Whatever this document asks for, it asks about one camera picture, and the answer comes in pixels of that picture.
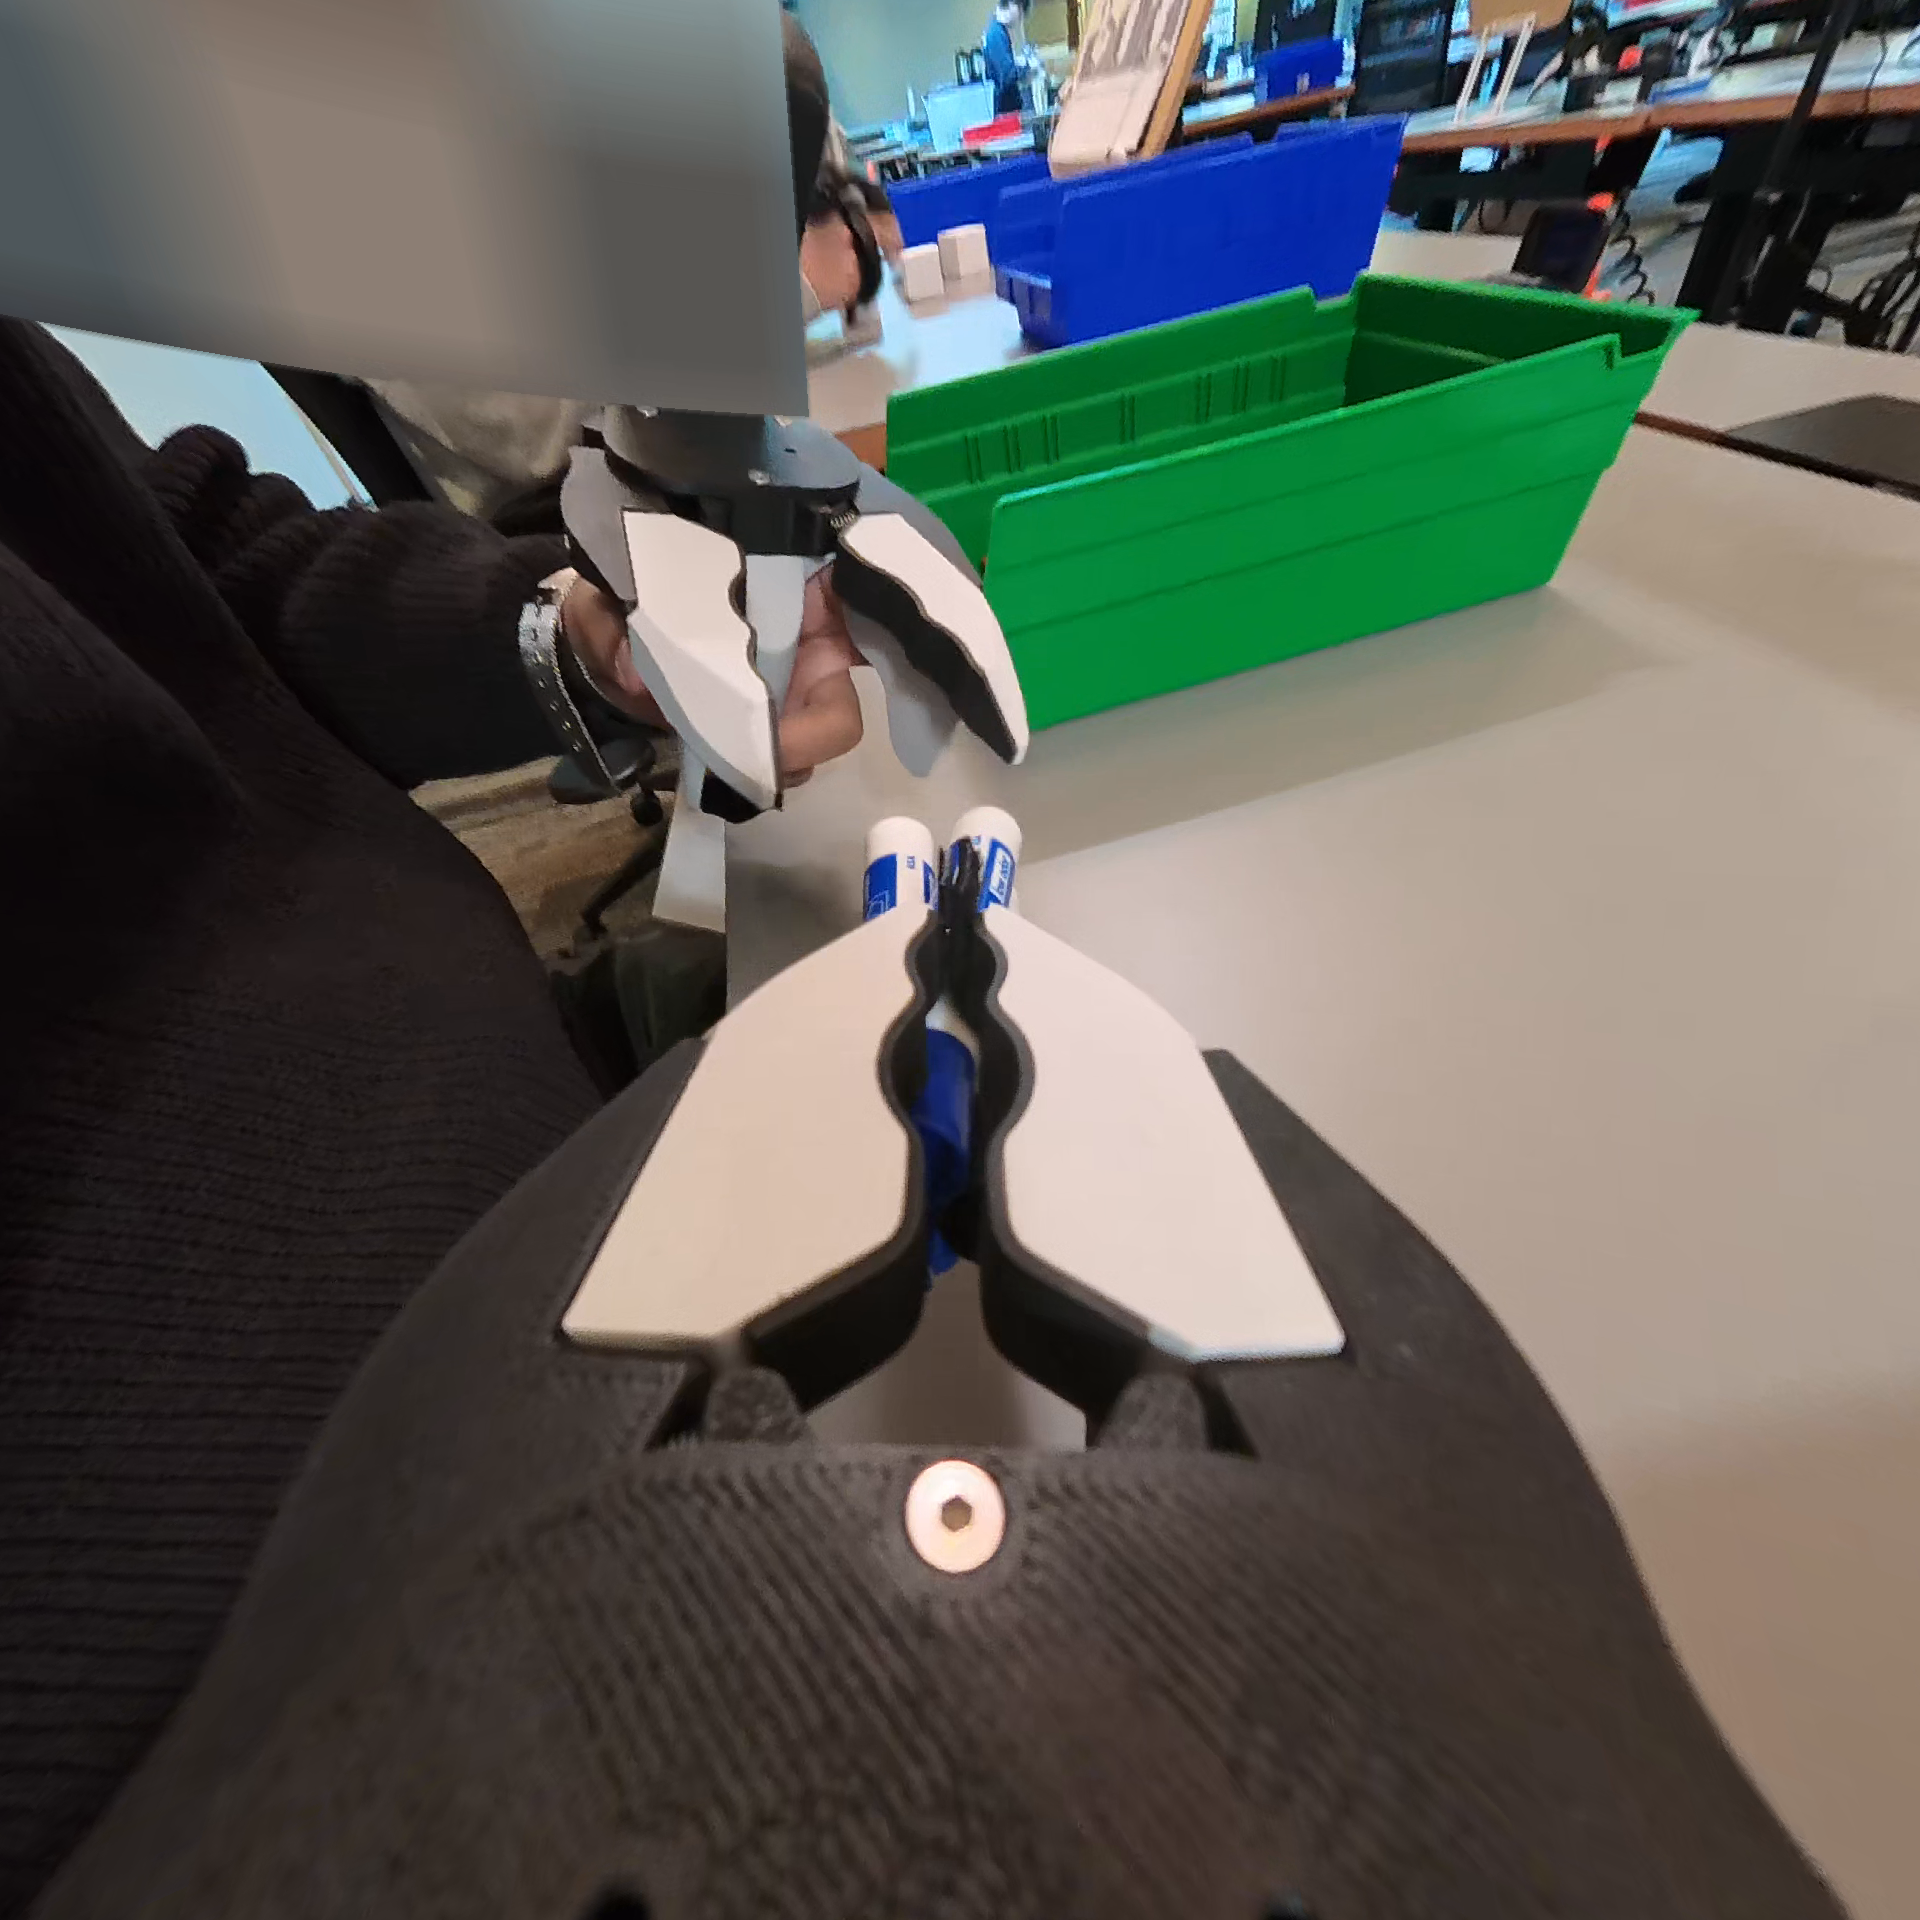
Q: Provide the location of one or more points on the green plastic bin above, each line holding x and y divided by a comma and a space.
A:
1275, 524

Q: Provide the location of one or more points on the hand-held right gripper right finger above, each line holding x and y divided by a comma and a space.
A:
1155, 1201

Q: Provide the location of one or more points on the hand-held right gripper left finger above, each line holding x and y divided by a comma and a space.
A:
751, 1185

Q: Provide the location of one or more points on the person's left hand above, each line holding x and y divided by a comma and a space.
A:
822, 675

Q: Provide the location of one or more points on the person's left forearm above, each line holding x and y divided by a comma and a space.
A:
375, 629

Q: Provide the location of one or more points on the long grey table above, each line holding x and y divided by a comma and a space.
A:
1651, 112

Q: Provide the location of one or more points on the small white box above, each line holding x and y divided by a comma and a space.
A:
920, 274
966, 251

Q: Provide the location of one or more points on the dark desk panel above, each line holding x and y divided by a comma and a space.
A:
1830, 442

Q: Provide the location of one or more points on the blue dry-erase marker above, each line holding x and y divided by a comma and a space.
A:
991, 861
901, 868

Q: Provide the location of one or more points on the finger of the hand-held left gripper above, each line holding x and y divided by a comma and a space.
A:
697, 644
938, 608

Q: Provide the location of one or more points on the blue plastic bin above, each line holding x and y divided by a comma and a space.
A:
960, 187
1201, 224

